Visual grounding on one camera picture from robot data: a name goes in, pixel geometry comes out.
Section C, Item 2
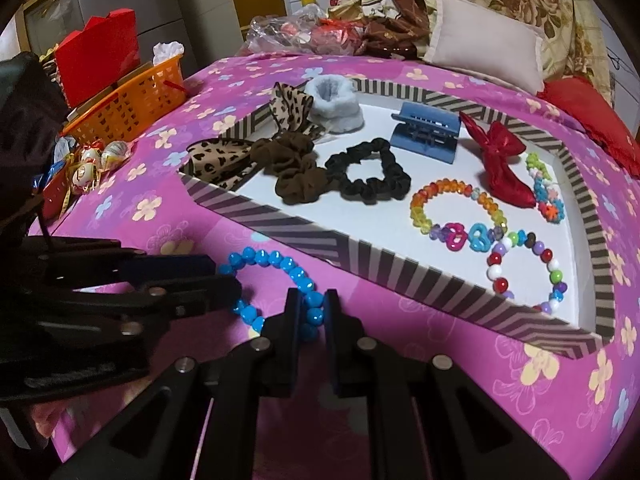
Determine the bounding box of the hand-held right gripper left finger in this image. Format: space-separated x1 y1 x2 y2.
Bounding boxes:
50 287 306 480

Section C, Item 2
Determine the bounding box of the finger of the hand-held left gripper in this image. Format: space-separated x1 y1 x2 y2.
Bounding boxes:
44 274 244 342
25 237 217 292

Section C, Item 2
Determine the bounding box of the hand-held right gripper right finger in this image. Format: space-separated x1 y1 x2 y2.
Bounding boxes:
322 289 571 480

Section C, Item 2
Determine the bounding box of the blue bead bracelet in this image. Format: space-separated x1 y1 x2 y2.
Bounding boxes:
227 246 331 343

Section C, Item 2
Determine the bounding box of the striped cardboard box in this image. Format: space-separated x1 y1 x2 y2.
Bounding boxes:
177 76 618 361

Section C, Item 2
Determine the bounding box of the brown scrunchie with leopard bow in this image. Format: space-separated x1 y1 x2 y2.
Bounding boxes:
187 81 331 206

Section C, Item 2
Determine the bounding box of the rainbow translucent bead bracelet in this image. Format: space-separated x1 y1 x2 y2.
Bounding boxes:
409 178 508 253

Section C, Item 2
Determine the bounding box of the black scrunchie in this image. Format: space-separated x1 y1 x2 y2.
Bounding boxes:
325 137 412 206

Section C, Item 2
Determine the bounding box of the multicolour round bead bracelet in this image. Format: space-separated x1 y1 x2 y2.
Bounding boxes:
486 230 569 315

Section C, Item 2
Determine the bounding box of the red satin bow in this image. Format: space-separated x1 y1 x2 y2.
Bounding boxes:
459 112 538 209

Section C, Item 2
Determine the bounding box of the pastel flower bead bracelet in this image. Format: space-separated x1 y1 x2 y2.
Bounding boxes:
525 152 566 223

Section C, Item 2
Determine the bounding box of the pink floral bed sheet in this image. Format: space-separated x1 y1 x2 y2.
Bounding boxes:
27 52 640 480

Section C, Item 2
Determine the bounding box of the red plastic basket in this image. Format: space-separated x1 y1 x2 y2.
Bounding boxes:
42 165 76 218

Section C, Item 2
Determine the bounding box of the red gift bag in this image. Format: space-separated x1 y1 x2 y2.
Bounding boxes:
54 7 141 108

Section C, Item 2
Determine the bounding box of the orange plastic basket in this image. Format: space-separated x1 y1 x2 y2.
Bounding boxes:
62 54 187 146

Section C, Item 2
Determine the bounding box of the white cloth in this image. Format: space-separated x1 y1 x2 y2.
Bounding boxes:
152 40 186 63

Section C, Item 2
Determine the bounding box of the light blue fluffy scrunchie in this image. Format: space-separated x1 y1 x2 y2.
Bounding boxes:
304 74 365 133

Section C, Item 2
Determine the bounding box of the blue hair claw clip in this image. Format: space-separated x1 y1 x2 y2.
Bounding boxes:
389 101 462 165

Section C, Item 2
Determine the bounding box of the clear plastic bag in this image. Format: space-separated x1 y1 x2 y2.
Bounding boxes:
242 2 361 56

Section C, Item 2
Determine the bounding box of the red snack packet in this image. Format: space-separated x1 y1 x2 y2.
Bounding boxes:
320 20 362 53

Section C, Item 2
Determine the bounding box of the brown floral cloth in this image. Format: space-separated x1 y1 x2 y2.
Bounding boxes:
360 0 436 61

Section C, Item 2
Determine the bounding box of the red and white plush toy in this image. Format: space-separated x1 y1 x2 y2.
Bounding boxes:
330 0 368 18

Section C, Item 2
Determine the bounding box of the white pillow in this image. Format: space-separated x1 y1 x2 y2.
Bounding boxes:
425 0 548 95

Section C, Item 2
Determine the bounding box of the red cushion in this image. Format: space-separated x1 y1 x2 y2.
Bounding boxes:
537 76 640 178

